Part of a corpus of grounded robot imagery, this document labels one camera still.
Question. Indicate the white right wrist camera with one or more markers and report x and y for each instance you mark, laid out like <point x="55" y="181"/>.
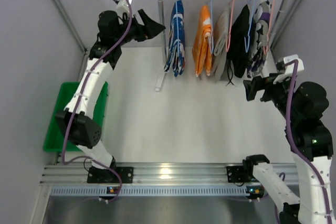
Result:
<point x="285" y="66"/>

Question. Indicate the aluminium mounting rail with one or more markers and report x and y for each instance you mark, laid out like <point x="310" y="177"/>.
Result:
<point x="145" y="173"/>

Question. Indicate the orange white trousers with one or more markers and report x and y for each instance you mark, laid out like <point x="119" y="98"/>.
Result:
<point x="201" y="50"/>

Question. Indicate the blue patterned trousers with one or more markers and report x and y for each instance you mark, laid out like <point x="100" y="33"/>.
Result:
<point x="175" y="60"/>

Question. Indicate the pink wire hanger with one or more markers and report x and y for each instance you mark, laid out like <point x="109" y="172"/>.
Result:
<point x="271" y="11"/>
<point x="228" y="37"/>

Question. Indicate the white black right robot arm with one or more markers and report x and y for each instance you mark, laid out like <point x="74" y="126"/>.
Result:
<point x="310" y="143"/>

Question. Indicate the light blue wire hanger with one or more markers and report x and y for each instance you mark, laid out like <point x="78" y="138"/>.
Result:
<point x="177" y="30"/>

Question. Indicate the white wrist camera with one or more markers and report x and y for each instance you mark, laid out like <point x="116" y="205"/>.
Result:
<point x="123" y="6"/>
<point x="285" y="66"/>

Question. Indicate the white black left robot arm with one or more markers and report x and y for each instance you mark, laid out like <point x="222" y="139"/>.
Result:
<point x="102" y="60"/>

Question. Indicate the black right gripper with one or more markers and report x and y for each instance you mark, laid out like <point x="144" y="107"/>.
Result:
<point x="261" y="87"/>

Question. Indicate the purple camouflage trousers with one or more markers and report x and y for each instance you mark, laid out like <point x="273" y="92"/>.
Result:
<point x="258" y="54"/>

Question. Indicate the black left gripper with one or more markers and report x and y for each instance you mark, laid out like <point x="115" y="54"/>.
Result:
<point x="143" y="28"/>

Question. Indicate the green plastic bin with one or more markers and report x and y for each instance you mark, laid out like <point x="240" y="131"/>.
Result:
<point x="84" y="131"/>

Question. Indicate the grey slotted cable duct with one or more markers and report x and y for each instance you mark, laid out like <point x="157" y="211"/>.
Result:
<point x="128" y="190"/>

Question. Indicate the beige grey trousers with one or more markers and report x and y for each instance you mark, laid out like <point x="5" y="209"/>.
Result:
<point x="221" y="30"/>

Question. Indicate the black trousers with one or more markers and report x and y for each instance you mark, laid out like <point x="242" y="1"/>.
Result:
<point x="237" y="56"/>

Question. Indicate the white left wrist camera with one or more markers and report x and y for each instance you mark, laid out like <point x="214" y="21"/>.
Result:
<point x="123" y="6"/>

